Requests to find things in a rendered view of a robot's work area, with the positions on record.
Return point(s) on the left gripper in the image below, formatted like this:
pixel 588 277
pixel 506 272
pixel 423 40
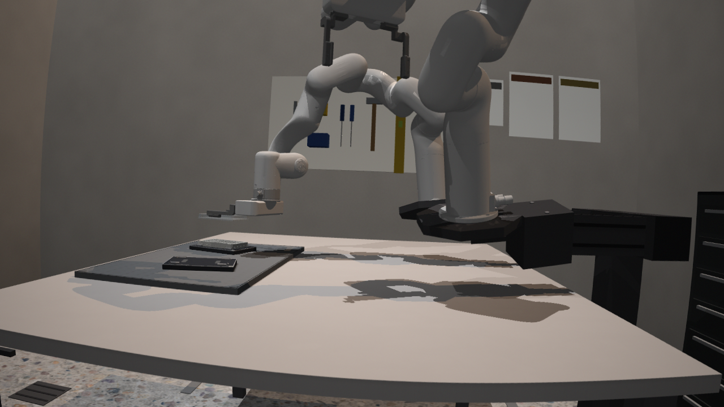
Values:
pixel 386 13

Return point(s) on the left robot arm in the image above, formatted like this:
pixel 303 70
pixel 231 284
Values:
pixel 452 82

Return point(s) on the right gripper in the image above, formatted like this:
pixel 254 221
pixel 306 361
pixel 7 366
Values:
pixel 253 207

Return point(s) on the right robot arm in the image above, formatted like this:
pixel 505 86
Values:
pixel 350 73

